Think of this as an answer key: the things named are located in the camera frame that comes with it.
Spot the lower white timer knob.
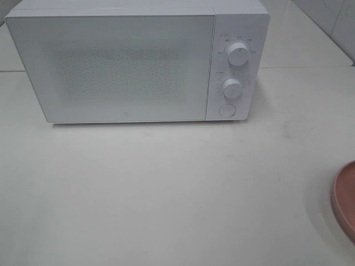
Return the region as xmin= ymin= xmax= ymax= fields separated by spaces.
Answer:
xmin=221 ymin=79 xmax=243 ymax=99

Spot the pink round plate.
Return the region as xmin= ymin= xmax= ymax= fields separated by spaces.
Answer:
xmin=331 ymin=161 xmax=354 ymax=243

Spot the white microwave door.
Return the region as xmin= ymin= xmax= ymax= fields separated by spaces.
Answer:
xmin=7 ymin=16 xmax=214 ymax=124

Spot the upper white power knob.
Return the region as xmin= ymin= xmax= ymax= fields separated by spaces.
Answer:
xmin=225 ymin=40 xmax=251 ymax=67

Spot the white microwave oven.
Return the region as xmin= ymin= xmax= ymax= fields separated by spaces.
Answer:
xmin=4 ymin=1 xmax=270 ymax=123

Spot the round white door button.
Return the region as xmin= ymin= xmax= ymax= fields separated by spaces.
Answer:
xmin=219 ymin=104 xmax=236 ymax=117

